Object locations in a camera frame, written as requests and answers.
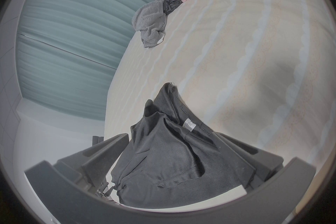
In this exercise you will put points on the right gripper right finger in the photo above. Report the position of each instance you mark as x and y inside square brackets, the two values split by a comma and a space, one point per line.
[265, 165]

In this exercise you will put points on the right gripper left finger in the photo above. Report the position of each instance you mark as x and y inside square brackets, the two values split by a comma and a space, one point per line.
[97, 162]

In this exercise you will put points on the black long-sleeved top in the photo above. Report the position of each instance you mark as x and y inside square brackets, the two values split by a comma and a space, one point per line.
[168, 160]

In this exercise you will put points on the bed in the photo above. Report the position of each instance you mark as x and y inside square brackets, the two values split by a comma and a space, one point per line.
[249, 60]

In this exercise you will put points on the blue-green curtain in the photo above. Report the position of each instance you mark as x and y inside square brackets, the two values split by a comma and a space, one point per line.
[65, 86]
[91, 7]

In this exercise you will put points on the grey garment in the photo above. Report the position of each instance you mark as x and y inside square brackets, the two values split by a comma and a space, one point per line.
[149, 18]

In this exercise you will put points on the black shiny garment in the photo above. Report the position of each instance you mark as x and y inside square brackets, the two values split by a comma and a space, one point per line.
[172, 5]

